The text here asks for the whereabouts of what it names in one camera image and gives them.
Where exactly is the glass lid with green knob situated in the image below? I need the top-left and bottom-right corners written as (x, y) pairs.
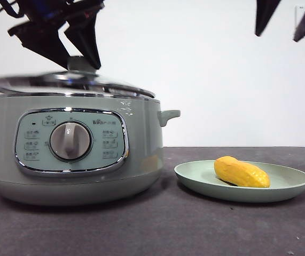
top-left (0, 55), bottom-right (156, 98)

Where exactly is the pale green electric steamer pot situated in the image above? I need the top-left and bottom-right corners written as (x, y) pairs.
top-left (0, 92), bottom-right (181, 206)

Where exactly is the pale green round plate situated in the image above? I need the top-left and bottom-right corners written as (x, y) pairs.
top-left (174, 159), bottom-right (305, 203)

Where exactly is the white wall socket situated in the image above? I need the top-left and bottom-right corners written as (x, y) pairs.
top-left (294, 4), bottom-right (305, 28)

